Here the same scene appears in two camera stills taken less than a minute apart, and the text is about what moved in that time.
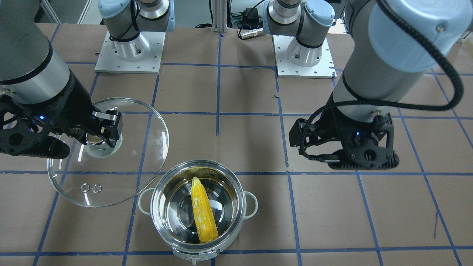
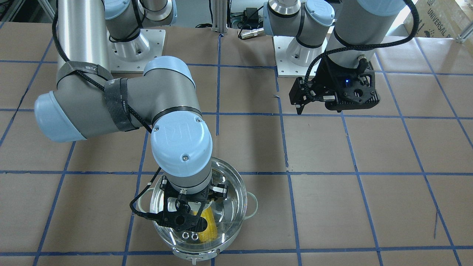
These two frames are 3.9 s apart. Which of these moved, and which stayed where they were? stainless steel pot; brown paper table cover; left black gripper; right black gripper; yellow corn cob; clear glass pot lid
Moved: clear glass pot lid; left black gripper; right black gripper
Stayed: brown paper table cover; stainless steel pot; yellow corn cob
